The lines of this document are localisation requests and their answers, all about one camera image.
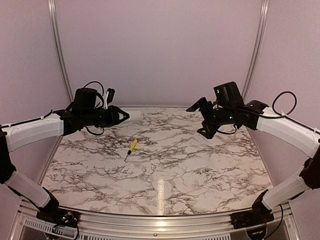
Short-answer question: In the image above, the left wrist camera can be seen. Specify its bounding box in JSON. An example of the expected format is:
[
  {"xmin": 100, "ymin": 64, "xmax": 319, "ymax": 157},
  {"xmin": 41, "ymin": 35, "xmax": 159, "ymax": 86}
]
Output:
[{"xmin": 102, "ymin": 88, "xmax": 115, "ymax": 110}]

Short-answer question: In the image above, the right aluminium corner post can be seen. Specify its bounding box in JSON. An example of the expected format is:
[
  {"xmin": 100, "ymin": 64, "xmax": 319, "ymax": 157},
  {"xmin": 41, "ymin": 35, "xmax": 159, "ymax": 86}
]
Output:
[{"xmin": 242, "ymin": 0, "xmax": 270, "ymax": 101}]

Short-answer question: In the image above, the front aluminium rail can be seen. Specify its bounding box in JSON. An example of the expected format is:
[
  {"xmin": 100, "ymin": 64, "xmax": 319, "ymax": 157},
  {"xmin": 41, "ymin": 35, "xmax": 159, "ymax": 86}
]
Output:
[{"xmin": 10, "ymin": 201, "xmax": 300, "ymax": 240}]

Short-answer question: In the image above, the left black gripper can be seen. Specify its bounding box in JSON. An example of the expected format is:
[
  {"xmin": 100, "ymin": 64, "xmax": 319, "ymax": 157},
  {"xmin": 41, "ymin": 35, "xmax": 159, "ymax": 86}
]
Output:
[{"xmin": 82, "ymin": 104, "xmax": 130, "ymax": 128}]

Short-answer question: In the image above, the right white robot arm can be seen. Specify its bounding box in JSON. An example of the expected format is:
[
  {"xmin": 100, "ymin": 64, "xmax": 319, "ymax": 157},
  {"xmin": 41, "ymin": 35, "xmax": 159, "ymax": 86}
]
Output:
[{"xmin": 187, "ymin": 81, "xmax": 320, "ymax": 224}]

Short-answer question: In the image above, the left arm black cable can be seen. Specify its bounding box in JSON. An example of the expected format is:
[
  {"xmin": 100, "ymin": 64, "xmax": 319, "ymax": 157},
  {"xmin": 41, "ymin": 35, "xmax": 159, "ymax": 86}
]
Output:
[{"xmin": 82, "ymin": 80, "xmax": 106, "ymax": 136}]

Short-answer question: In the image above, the left aluminium corner post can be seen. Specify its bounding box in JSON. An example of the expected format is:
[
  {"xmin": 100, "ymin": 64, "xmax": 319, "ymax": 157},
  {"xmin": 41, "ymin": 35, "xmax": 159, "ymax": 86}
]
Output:
[{"xmin": 47, "ymin": 0, "xmax": 74, "ymax": 103}]

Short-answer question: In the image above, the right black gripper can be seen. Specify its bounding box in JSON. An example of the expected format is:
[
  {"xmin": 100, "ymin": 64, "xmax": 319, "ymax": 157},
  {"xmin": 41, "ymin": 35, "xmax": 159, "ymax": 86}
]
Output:
[{"xmin": 186, "ymin": 97, "xmax": 235, "ymax": 139}]

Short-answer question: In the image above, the white remote control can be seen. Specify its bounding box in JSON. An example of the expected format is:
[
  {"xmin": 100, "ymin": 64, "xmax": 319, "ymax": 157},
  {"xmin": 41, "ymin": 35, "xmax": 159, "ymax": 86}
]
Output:
[{"xmin": 128, "ymin": 110, "xmax": 143, "ymax": 121}]

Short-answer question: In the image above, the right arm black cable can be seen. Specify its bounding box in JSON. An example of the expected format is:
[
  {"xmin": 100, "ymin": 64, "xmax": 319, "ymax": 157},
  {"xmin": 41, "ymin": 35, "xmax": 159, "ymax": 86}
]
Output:
[{"xmin": 271, "ymin": 90, "xmax": 320, "ymax": 136}]

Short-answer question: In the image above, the yellow handled screwdriver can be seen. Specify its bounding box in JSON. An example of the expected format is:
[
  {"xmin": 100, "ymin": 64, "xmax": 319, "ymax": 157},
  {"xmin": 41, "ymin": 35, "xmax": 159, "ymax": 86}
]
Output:
[{"xmin": 124, "ymin": 139, "xmax": 138, "ymax": 161}]

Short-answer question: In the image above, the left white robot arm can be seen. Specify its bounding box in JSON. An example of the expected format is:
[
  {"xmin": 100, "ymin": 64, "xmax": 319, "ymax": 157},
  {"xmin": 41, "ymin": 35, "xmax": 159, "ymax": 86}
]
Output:
[{"xmin": 0, "ymin": 87, "xmax": 131, "ymax": 223}]

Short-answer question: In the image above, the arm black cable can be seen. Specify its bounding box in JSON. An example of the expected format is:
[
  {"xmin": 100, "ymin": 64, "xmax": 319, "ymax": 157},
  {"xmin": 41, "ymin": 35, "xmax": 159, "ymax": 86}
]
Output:
[
  {"xmin": 82, "ymin": 80, "xmax": 106, "ymax": 136},
  {"xmin": 271, "ymin": 90, "xmax": 320, "ymax": 136}
]

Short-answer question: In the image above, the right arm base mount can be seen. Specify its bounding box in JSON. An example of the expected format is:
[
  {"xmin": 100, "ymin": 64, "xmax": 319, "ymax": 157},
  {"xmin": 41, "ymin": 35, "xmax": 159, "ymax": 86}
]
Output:
[{"xmin": 230, "ymin": 197, "xmax": 275, "ymax": 229}]

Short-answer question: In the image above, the aluminium corner post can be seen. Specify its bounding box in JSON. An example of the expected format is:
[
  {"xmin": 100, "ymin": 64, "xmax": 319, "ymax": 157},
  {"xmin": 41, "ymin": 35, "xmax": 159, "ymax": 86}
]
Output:
[
  {"xmin": 242, "ymin": 0, "xmax": 270, "ymax": 101},
  {"xmin": 47, "ymin": 0, "xmax": 74, "ymax": 103}
]

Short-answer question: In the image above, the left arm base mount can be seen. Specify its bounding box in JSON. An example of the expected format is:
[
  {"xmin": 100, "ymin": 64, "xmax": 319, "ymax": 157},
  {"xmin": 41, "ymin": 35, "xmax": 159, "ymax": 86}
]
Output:
[{"xmin": 36, "ymin": 199, "xmax": 80, "ymax": 228}]

